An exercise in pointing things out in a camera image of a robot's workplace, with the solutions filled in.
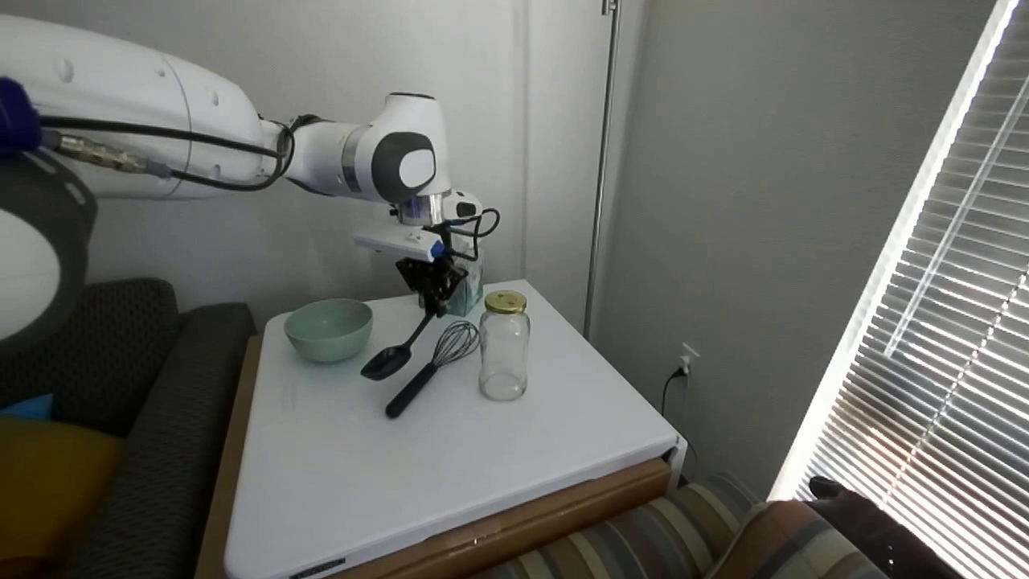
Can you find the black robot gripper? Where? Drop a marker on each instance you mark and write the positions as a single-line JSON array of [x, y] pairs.
[[436, 276]]

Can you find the black plastic spoon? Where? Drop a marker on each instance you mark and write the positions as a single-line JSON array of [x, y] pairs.
[[388, 360]]

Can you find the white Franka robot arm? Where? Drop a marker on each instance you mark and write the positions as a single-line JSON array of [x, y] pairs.
[[128, 97]]

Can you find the teal patterned tissue box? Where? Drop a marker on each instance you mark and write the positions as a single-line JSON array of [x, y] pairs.
[[472, 292]]

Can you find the gold metal jar lid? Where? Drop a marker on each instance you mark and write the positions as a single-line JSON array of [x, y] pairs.
[[506, 300]]

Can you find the clear glass jar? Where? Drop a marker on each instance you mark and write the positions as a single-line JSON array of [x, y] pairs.
[[503, 357]]

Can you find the light green bowl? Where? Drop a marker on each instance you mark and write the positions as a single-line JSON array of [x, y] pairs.
[[325, 338]]

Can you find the striped fabric sofa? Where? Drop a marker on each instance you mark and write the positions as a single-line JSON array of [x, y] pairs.
[[622, 540]]

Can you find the dark grey sofa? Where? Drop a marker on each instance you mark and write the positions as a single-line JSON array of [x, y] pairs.
[[161, 430]]

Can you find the striped sofa cushion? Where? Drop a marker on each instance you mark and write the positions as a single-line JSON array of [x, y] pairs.
[[790, 540]]

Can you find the blue cushion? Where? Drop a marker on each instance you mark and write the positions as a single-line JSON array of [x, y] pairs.
[[28, 405]]

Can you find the yellow cushion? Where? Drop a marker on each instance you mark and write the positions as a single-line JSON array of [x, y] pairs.
[[50, 485]]

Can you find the dark brown fuzzy object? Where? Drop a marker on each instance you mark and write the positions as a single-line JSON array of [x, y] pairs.
[[885, 534]]

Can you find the white window blind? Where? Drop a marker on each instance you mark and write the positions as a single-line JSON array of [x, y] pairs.
[[942, 343]]

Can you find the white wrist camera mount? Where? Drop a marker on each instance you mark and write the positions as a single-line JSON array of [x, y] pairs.
[[397, 246]]

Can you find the grey vertical wall conduit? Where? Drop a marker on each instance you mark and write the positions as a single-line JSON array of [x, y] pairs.
[[599, 163]]

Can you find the white wall outlet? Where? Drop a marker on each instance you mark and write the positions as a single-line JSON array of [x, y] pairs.
[[685, 357]]

